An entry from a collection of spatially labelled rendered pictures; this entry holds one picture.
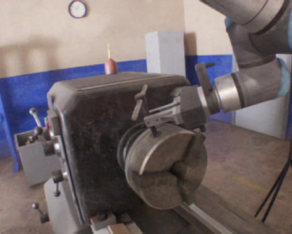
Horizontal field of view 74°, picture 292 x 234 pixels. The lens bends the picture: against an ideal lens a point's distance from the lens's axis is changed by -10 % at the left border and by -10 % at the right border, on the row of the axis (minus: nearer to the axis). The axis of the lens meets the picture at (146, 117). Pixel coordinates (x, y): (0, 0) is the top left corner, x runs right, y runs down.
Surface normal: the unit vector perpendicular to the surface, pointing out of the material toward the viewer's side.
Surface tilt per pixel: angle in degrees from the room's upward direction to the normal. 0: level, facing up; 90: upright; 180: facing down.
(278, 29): 126
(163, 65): 90
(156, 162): 90
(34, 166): 90
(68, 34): 90
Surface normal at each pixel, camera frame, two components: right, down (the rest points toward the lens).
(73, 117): 0.49, 0.21
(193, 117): -0.15, 0.49
